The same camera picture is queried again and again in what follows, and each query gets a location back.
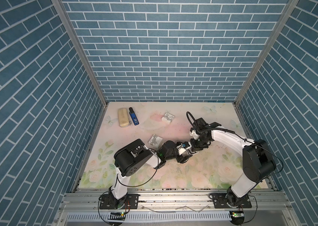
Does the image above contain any aluminium corner post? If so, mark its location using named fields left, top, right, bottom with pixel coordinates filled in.
left=234, top=0, right=299, bottom=106
left=52, top=0, right=107, bottom=107

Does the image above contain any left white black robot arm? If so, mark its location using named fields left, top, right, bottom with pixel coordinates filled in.
left=109, top=139, right=198, bottom=201

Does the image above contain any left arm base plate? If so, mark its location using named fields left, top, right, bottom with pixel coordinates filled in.
left=99, top=193, right=140, bottom=210

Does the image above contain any aluminium corner post left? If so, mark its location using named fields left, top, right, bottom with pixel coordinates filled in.
left=52, top=0, right=107, bottom=107

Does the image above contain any aluminium corner post right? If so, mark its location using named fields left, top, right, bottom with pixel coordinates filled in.
left=234, top=0, right=299, bottom=106

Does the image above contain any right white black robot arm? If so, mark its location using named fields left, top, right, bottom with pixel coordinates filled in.
left=189, top=118, right=276, bottom=200

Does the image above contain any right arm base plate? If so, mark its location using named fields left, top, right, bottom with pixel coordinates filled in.
left=208, top=193, right=252, bottom=209

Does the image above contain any beige zippered pencil case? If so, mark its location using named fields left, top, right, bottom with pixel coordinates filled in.
left=118, top=108, right=130, bottom=128

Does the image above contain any aluminium front rail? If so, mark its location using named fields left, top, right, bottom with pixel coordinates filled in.
left=54, top=189, right=300, bottom=226

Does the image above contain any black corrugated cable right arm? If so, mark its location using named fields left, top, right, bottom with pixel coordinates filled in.
left=186, top=111, right=202, bottom=131

